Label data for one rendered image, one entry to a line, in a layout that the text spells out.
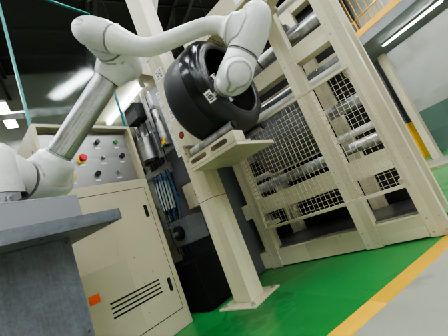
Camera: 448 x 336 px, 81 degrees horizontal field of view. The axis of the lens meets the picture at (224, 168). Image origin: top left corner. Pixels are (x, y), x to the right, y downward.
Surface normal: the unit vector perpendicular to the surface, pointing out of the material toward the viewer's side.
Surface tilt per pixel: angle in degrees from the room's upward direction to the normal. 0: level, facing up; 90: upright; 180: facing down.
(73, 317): 90
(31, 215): 90
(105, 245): 90
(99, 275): 90
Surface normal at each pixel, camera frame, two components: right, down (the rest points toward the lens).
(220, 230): -0.63, 0.10
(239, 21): -0.36, -0.14
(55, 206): 0.77, -0.40
